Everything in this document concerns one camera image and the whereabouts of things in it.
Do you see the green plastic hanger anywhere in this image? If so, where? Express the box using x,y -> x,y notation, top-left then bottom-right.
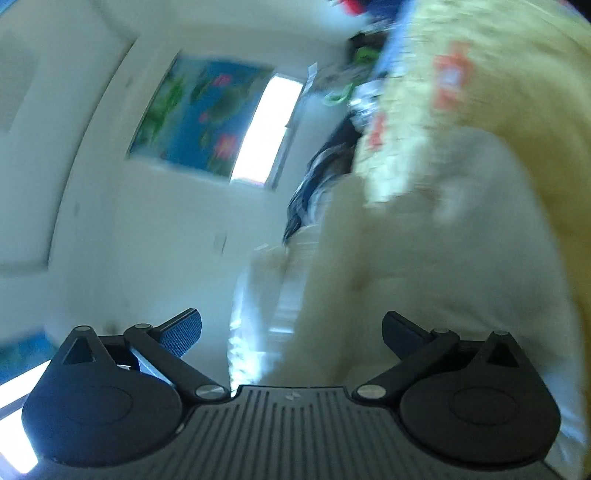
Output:
323,45 -> 385,108

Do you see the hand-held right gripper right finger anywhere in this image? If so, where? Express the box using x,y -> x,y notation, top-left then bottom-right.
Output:
352,311 -> 526,404

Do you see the window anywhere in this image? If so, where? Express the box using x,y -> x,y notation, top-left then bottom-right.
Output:
230,73 -> 304,188

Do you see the pile of dark folded clothes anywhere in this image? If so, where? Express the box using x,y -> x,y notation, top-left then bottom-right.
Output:
281,115 -> 366,245

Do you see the white and yellow quilt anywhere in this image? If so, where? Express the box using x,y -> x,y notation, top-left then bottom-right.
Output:
277,0 -> 591,480

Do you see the blue towel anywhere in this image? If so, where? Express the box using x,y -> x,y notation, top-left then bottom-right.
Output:
373,25 -> 409,80

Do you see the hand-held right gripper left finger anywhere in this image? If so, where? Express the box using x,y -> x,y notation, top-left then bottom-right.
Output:
61,308 -> 230,405

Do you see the blue floral curtain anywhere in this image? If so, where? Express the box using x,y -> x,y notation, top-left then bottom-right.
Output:
128,54 -> 274,180

